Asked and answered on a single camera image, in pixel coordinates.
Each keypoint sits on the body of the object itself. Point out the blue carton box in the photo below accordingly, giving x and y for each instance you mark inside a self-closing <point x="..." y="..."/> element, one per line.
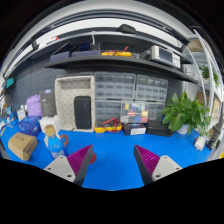
<point x="29" y="125"/>

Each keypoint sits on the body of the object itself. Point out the white metal shelf rack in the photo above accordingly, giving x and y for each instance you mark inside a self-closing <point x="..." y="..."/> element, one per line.
<point x="210" y="83"/>

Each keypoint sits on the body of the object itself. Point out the teal tool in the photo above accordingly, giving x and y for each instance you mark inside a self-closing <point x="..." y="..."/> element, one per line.
<point x="10" y="83"/>

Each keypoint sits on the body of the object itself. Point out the dark grey carton box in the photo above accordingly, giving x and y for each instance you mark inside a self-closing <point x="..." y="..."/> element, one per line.
<point x="47" y="103"/>

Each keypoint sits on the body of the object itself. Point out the black zip case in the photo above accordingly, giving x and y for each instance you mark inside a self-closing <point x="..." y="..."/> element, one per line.
<point x="82" y="113"/>

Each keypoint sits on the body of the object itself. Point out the green potted plant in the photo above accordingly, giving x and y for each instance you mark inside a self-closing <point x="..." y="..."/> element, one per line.
<point x="183" y="111"/>

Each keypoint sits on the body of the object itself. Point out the brown cardboard box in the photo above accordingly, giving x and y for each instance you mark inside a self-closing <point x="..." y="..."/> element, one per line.
<point x="21" y="146"/>

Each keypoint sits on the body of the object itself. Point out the clear organizer box, colourful parts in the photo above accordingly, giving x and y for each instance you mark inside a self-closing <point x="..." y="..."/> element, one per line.
<point x="134" y="113"/>

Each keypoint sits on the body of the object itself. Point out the white perforated storage tray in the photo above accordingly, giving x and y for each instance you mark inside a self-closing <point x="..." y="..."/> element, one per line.
<point x="68" y="93"/>

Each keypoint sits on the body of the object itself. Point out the black box, white label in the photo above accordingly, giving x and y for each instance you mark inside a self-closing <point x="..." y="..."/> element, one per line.
<point x="135" y="129"/>

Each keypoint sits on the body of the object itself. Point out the small white bottle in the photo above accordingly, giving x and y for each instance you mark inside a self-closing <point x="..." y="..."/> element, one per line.
<point x="21" y="114"/>

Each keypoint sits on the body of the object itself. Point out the yellow multimeter with leads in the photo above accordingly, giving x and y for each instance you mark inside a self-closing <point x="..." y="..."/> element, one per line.
<point x="100" y="129"/>

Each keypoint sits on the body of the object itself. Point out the low grey drawer cabinet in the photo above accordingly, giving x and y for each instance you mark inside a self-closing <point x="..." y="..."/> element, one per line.
<point x="107" y="110"/>

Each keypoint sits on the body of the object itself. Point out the flat black box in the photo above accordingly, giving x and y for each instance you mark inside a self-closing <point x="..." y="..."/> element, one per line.
<point x="159" y="129"/>

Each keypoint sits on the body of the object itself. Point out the wide grey drawer cabinet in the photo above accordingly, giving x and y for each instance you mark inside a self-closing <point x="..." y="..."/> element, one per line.
<point x="115" y="86"/>

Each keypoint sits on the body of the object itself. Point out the dark grey shelf unit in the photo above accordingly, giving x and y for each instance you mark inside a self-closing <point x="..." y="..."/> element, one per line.
<point x="110" y="61"/>

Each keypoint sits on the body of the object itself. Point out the purple plastic bag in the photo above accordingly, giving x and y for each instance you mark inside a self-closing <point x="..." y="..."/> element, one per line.
<point x="34" y="105"/>

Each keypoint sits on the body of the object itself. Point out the white carton box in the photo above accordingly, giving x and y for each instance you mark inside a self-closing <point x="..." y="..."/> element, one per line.
<point x="48" y="121"/>

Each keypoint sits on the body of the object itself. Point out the narrow grey drawer cabinet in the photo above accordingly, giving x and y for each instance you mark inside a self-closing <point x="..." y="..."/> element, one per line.
<point x="156" y="111"/>

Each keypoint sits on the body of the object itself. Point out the flat round red coaster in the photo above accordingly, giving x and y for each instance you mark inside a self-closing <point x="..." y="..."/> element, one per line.
<point x="93" y="158"/>

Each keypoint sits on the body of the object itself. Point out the small white adapter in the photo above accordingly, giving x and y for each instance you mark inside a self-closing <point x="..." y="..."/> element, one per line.
<point x="200" y="143"/>

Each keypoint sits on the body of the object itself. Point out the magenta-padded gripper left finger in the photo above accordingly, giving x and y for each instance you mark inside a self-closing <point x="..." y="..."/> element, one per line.
<point x="61" y="166"/>

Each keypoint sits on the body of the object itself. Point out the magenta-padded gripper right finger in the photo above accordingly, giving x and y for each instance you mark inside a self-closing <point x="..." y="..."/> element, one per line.
<point x="165" y="165"/>

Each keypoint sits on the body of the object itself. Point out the blue drink bottle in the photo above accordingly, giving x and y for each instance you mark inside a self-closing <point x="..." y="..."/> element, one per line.
<point x="56" y="146"/>

